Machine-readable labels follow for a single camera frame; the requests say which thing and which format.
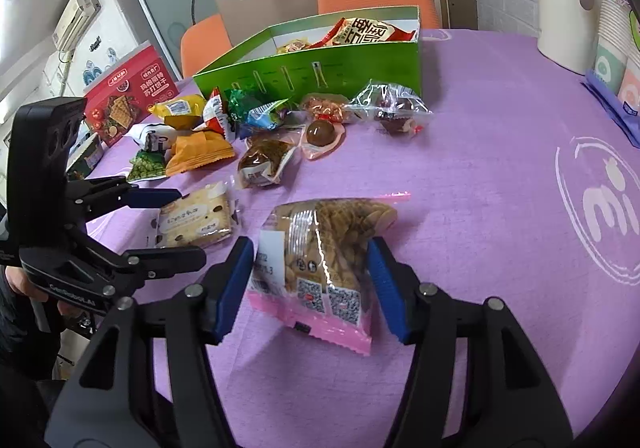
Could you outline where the purple tablecloth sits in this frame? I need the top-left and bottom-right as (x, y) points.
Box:
(85, 28), (640, 434)

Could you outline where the cheese cracker packet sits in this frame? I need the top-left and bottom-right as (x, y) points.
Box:
(150, 182), (243, 249)

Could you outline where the brown clear snack packet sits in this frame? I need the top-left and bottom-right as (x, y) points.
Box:
(235, 125), (306, 190)

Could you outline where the large red snack packet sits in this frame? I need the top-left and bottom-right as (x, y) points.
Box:
(327, 17), (418, 48)

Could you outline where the braised egg packet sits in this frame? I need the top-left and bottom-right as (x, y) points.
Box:
(300, 118), (347, 160)

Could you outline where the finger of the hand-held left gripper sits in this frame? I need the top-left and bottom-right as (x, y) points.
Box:
(75, 230), (207, 290)
(65, 175), (183, 229)

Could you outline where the person's left forearm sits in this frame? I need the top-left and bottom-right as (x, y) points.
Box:
(0, 290), (63, 381)

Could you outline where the green pea packet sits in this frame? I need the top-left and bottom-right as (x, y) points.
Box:
(126, 150), (168, 181)

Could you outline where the purple flat packet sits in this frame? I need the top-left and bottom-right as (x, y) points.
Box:
(580, 70), (640, 149)

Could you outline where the blue and green snack packet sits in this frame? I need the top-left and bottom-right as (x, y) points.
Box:
(239, 100), (301, 139)

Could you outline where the person's left hand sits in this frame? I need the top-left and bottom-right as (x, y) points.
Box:
(2, 268), (76, 319)

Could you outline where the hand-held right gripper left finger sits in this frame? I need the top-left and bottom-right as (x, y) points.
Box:
(42, 237), (256, 448)

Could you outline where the orange snack packet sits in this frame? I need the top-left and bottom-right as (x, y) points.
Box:
(164, 130), (236, 177)

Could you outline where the clear packet with dark balls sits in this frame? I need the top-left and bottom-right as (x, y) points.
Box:
(347, 78), (433, 136)

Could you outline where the red and white snack packet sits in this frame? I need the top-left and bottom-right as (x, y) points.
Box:
(192, 87), (236, 141)

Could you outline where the small snack box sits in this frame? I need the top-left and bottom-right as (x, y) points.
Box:
(65, 130), (105, 180)

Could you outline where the white thermos jug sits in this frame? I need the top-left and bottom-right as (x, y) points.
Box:
(537, 0), (608, 74)

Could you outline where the pack of paper cups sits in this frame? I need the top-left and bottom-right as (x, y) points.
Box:
(592, 0), (640, 116)

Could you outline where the white air conditioner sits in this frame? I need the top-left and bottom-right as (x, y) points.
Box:
(52, 0), (103, 53)

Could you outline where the pink clear snack packet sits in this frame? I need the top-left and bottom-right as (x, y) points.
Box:
(248, 195), (412, 356)

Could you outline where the orange-red clear snack packet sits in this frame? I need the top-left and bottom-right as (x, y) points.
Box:
(300, 93), (353, 124)

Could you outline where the green cardboard box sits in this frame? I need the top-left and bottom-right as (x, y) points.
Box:
(192, 5), (422, 101)

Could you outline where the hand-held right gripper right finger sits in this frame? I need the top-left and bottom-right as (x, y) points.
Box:
(366, 237), (588, 448)

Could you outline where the red biscuit box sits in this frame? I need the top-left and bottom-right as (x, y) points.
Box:
(82, 40), (177, 149)

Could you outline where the green candy packet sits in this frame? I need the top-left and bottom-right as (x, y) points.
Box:
(227, 88), (266, 126)

